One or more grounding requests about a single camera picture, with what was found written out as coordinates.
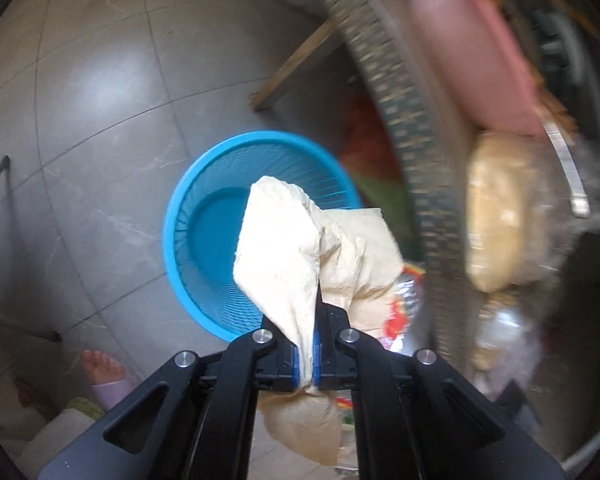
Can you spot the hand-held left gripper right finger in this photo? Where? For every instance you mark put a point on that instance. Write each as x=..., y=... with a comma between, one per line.
x=316, y=360

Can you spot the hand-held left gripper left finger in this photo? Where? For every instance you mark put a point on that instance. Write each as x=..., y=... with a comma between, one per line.
x=296, y=367

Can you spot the cream tissue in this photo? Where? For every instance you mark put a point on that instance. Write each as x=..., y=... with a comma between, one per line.
x=280, y=250

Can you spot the blue plastic basket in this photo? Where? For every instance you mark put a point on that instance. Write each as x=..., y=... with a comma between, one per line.
x=205, y=230

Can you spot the clear plastic bag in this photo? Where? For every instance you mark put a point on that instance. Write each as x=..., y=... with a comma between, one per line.
x=505, y=340

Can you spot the person's foot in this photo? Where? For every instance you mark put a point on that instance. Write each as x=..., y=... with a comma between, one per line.
x=102, y=367

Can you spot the red and green bag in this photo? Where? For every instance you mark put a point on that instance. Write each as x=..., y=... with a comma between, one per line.
x=370, y=160

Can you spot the bag of beige food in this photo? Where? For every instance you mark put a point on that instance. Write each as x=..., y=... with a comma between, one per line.
x=500, y=210

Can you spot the wooden stick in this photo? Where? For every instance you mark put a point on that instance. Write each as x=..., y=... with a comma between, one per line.
x=295, y=62

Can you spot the pink plastic basin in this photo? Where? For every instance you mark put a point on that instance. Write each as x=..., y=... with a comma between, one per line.
x=460, y=50

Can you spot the metal stool frame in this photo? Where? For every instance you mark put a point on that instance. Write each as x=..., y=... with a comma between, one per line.
x=55, y=336

